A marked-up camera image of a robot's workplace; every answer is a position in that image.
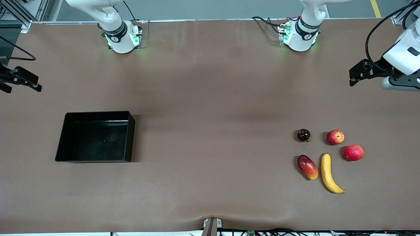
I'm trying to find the red yellow striped apple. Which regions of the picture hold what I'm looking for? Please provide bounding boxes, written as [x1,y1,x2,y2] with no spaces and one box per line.
[326,129,345,146]

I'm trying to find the aluminium frame profile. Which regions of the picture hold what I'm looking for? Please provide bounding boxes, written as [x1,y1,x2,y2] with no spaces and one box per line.
[0,0,50,33]
[392,0,420,26]

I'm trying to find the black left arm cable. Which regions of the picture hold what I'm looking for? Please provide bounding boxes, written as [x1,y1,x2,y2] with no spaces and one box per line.
[365,2,420,73]

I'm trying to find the black left arm base cables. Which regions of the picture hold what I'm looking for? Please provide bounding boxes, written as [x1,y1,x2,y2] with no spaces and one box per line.
[252,16,286,35]

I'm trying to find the grey metal table bracket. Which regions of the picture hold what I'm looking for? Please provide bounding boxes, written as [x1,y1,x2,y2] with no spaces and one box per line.
[203,217,223,236]

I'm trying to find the brown table mat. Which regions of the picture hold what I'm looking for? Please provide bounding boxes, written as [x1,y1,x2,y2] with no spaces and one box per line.
[0,19,420,234]

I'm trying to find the black right arm base cable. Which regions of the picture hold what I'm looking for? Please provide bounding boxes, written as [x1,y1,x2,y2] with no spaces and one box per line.
[123,0,145,35]

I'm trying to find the yellow banana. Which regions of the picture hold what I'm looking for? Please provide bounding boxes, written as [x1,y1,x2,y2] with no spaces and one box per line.
[321,153,346,194]

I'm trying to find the red yellow mango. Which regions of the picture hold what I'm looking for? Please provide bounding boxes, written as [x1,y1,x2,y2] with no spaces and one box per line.
[297,154,319,181]

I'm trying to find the black plastic box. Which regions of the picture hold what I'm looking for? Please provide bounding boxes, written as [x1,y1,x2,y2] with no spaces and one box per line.
[55,111,136,163]

